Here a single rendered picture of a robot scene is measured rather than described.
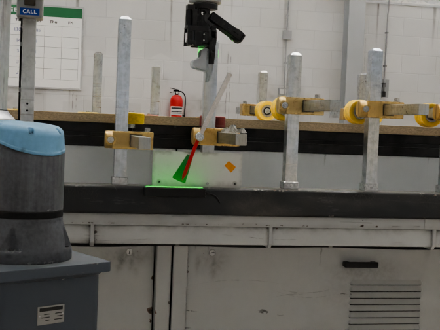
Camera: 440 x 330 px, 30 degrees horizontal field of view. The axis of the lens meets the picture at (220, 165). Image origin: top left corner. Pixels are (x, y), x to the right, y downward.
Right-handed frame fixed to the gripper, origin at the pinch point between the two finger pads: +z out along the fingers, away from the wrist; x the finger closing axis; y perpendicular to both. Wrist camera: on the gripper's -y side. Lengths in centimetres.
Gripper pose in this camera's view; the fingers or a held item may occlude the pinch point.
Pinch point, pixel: (209, 77)
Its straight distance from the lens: 230.0
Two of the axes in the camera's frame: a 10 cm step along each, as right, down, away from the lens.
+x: 1.9, 0.6, -9.8
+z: -0.4, 10.0, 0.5
